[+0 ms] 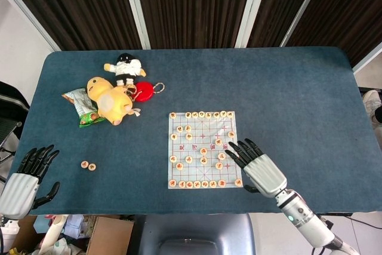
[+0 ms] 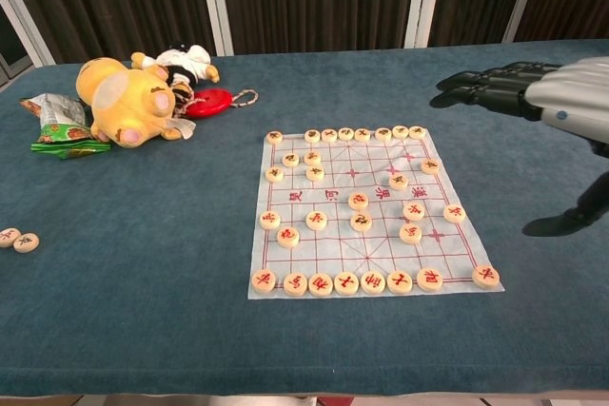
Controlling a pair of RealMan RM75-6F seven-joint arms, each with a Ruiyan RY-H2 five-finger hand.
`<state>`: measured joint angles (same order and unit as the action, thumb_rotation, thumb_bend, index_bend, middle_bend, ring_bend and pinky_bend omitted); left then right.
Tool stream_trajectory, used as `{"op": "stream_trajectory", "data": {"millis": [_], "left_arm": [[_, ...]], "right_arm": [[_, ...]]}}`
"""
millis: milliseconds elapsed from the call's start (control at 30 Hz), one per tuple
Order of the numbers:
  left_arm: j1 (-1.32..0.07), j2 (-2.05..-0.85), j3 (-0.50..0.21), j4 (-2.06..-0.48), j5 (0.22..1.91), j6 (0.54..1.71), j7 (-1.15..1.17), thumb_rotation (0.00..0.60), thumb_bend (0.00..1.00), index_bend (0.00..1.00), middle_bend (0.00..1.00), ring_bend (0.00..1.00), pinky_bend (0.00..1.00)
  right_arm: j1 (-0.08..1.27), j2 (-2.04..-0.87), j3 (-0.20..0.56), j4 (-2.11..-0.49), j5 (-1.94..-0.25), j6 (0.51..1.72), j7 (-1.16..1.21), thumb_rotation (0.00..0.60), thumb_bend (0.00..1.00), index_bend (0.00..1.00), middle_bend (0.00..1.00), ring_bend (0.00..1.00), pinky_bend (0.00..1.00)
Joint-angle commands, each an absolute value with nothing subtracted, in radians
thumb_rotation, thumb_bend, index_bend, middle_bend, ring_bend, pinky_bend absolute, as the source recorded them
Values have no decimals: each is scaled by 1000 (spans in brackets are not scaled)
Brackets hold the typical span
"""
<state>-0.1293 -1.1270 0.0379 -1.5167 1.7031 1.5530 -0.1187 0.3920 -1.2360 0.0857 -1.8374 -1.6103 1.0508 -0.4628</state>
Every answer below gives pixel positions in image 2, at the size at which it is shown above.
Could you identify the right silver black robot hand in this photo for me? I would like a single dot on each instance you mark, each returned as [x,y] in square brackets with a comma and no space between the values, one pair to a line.
[566,87]

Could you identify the red character wooden chess piece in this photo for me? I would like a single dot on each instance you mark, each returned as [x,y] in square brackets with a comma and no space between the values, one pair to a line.
[410,233]
[8,237]
[316,220]
[288,237]
[399,282]
[264,281]
[346,284]
[320,284]
[269,220]
[485,276]
[414,210]
[358,201]
[429,279]
[373,282]
[295,284]
[454,213]

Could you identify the black character wooden chess piece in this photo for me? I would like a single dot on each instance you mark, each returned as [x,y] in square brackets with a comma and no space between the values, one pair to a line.
[274,174]
[383,133]
[274,137]
[361,222]
[346,133]
[315,173]
[400,131]
[290,159]
[26,242]
[329,134]
[312,135]
[398,181]
[430,166]
[312,158]
[362,134]
[417,132]

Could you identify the paper chess board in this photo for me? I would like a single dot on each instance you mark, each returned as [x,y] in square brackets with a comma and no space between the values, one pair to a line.
[333,254]

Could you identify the plush doll white shirt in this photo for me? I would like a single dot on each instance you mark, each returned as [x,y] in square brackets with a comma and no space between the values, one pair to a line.
[188,61]

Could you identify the yellow plush animal toy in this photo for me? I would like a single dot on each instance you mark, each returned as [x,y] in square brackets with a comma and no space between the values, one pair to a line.
[128,102]

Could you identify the blue felt table cover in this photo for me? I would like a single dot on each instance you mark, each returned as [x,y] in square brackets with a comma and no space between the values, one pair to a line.
[143,306]

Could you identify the green silver snack bag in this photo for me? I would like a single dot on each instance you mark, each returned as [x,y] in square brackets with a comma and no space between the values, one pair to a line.
[62,113]

